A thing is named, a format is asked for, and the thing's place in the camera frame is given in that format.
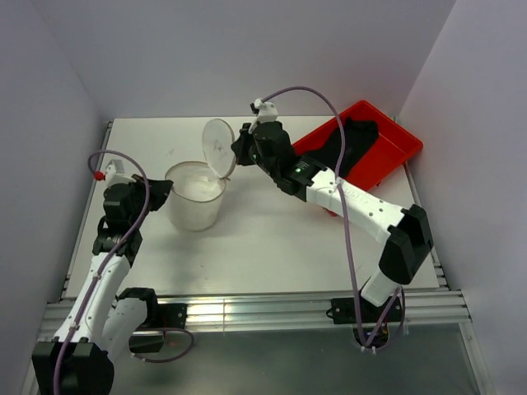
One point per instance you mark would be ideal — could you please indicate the red plastic tray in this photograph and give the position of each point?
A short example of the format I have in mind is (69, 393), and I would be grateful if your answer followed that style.
(394, 147)

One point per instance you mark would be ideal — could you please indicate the aluminium rail frame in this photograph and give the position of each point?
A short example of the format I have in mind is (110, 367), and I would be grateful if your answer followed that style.
(295, 310)

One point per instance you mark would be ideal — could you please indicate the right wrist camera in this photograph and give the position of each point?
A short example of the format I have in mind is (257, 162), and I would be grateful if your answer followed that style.
(264, 111)

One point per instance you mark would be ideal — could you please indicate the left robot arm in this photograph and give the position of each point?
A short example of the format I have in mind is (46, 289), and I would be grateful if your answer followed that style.
(79, 358)

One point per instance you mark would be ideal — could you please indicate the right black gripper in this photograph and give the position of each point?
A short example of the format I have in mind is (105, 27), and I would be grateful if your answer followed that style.
(240, 146)

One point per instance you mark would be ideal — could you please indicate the white bra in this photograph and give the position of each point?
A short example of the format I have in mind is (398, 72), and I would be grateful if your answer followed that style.
(197, 187)

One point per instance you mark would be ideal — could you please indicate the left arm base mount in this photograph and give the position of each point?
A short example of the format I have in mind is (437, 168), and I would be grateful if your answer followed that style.
(150, 337)

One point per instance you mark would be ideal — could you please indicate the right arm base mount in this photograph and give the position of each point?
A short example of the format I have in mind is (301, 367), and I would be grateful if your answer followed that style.
(380, 326)

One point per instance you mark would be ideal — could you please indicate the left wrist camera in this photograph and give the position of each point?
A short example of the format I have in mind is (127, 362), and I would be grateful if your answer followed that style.
(113, 173)

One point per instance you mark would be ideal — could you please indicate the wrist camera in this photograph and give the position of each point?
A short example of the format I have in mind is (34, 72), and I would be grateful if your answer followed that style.
(264, 111)
(113, 173)

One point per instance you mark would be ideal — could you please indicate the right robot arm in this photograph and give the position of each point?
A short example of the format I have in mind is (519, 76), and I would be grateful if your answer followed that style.
(405, 233)

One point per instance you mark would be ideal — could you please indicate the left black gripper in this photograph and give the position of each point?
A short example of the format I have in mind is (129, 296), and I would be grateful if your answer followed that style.
(160, 190)

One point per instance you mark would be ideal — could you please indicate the black garment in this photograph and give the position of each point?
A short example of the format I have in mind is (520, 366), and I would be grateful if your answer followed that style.
(360, 136)

